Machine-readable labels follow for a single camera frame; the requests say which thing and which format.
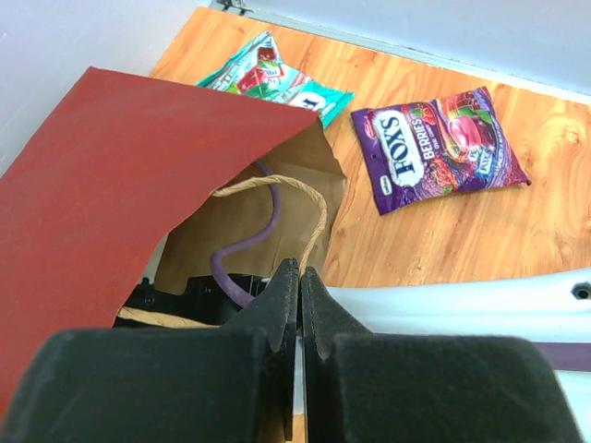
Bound red brown paper bag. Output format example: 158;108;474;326
1;67;346;406

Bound aluminium frame post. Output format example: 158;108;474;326
209;1;590;100

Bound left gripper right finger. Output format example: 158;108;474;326
300;269;582;442

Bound teal Foxs candy bag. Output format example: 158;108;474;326
197;30;355;127

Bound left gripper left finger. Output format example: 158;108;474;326
1;259;298;442

